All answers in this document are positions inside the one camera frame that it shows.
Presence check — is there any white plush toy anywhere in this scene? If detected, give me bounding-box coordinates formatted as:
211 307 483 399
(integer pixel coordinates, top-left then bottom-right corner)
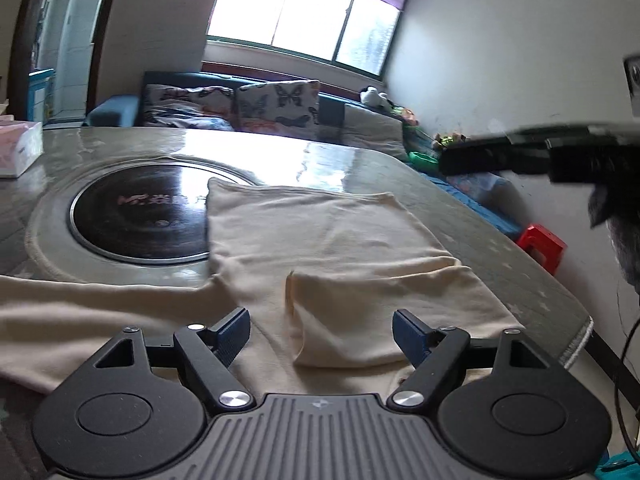
360 86 397 109

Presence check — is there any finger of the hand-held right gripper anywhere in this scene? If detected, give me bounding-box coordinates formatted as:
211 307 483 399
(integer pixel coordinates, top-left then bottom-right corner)
439 137 551 177

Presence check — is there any butterfly print pillow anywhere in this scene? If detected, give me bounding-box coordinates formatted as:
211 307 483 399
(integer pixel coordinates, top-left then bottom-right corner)
235 80 321 141
142 84 237 132

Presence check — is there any blue play mat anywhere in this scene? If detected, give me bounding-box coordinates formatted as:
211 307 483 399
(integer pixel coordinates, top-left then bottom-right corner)
419 170 524 239

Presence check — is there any black round induction cooker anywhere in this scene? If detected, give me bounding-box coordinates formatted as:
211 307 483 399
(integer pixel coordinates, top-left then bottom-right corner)
69 157 261 265

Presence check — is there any black cable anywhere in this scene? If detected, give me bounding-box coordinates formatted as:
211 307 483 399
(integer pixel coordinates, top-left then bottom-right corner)
611 280 640 461

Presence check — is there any cream garment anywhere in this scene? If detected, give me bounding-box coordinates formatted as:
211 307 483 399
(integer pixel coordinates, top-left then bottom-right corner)
0 177 526 396

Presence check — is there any red plastic stool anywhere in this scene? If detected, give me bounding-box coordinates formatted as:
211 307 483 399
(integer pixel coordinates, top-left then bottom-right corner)
516 223 569 276

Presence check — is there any pink tissue box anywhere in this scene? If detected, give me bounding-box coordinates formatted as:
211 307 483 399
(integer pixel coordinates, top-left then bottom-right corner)
0 115 45 179

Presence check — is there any grey cushion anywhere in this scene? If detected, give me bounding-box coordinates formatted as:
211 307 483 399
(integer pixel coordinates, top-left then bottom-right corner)
342 102 407 161

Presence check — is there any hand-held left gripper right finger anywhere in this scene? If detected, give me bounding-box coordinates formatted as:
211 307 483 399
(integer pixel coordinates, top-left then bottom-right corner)
386 309 576 413

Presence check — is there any window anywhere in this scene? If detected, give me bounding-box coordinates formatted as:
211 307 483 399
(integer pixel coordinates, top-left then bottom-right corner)
206 0 414 80

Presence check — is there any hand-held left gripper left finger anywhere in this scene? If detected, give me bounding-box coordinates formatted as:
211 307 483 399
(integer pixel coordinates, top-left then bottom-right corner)
65 307 254 415

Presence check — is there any blue sofa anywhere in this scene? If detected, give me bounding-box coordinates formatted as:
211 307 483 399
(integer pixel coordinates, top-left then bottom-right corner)
82 71 416 161

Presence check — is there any glass door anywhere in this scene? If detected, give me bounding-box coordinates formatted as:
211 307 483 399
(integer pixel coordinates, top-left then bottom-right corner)
31 0 112 122

